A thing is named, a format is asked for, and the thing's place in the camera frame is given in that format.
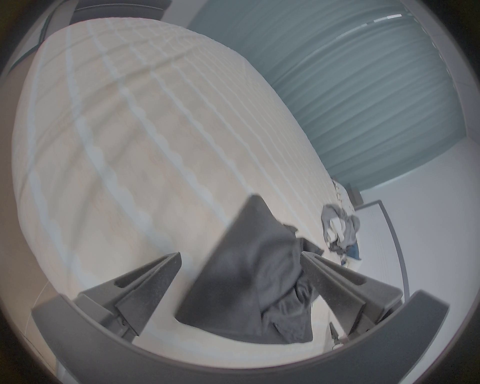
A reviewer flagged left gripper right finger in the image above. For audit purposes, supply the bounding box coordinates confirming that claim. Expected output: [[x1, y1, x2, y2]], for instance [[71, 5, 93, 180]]
[[300, 251, 402, 335]]

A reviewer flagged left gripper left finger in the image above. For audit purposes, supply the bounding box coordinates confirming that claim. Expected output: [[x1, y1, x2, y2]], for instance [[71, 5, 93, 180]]
[[77, 252, 182, 336]]

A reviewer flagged black T-shirt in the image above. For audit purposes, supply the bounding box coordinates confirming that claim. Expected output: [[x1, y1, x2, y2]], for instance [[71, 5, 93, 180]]
[[174, 194, 325, 345]]

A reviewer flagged pile of clothes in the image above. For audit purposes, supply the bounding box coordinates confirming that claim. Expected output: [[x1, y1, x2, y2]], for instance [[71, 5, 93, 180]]
[[320, 204, 364, 261]]

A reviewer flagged bed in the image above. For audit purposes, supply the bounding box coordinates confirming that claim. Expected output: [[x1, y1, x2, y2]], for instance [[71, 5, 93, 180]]
[[11, 17, 409, 353]]

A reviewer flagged white printed pillow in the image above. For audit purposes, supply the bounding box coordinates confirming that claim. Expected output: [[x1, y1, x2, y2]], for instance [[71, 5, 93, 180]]
[[332, 179, 355, 211]]

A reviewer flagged blue-green curtain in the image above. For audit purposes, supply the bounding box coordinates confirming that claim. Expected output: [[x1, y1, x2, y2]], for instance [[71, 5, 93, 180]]
[[185, 0, 404, 81], [270, 13, 464, 188]]

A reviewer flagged black chest of drawers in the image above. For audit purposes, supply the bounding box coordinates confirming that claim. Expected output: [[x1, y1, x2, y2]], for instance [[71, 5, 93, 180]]
[[37, 0, 173, 42]]

